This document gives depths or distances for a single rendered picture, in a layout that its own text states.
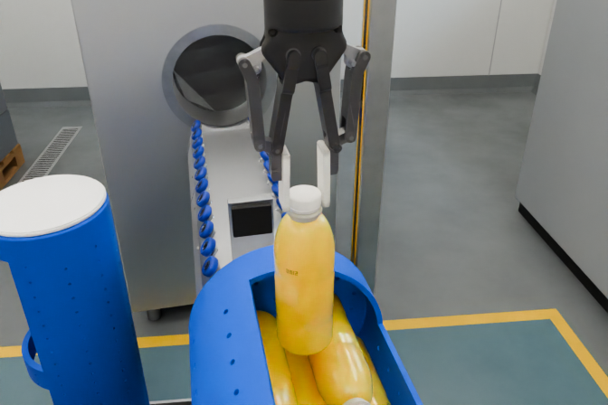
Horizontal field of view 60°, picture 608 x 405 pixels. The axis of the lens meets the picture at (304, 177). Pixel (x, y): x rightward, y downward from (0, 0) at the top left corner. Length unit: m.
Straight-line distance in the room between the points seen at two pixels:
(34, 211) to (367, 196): 0.80
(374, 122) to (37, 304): 0.90
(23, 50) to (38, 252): 4.16
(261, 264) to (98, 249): 0.68
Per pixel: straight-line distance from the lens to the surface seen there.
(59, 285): 1.35
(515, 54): 5.62
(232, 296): 0.71
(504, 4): 5.44
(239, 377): 0.62
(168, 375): 2.30
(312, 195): 0.59
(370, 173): 1.37
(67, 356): 1.49
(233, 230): 1.19
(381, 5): 1.23
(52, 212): 1.34
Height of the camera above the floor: 1.67
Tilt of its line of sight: 28 degrees down
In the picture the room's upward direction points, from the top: straight up
